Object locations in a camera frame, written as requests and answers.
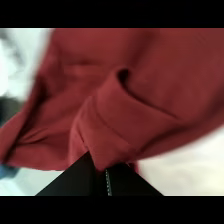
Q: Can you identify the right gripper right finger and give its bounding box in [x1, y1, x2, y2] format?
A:
[104, 162, 164, 197]

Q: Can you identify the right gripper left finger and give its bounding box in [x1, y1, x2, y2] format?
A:
[35, 151, 103, 197]

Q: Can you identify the red T-shirt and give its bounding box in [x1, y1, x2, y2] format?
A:
[0, 28, 224, 174]

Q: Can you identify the blue garment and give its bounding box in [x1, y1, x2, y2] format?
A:
[0, 163, 20, 180]

